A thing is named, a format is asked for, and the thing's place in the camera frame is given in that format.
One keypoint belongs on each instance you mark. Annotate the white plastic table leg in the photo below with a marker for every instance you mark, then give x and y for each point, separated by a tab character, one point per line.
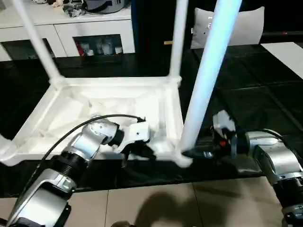
178	35
208	71
35	40
3	143

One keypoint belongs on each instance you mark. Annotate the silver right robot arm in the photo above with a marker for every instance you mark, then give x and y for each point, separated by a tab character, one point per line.
272	151

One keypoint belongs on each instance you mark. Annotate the white plastic table top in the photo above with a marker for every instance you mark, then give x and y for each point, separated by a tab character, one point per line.
118	94

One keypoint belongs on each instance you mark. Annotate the white flat board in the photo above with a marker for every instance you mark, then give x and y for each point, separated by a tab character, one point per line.
286	54

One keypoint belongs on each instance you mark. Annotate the black work mat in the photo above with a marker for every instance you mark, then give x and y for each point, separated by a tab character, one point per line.
248	82

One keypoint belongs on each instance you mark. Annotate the black box with yellow label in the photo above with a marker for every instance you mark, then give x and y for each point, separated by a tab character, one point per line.
154	23

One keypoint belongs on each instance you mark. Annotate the dark tangled small object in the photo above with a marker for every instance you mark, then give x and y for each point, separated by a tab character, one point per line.
73	11

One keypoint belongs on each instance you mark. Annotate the grey rounded device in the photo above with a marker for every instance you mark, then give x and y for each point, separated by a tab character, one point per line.
106	6

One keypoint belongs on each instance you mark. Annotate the grey cushion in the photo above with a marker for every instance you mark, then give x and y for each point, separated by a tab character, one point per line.
246	28

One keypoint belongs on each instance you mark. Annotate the white cabinet with glass doors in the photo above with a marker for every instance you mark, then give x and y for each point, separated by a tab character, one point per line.
94	26

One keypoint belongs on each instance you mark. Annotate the pale small toy figure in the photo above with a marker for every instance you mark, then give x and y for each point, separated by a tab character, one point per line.
58	2

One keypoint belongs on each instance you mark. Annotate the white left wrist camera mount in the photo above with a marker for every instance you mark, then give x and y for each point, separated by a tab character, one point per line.
139	132

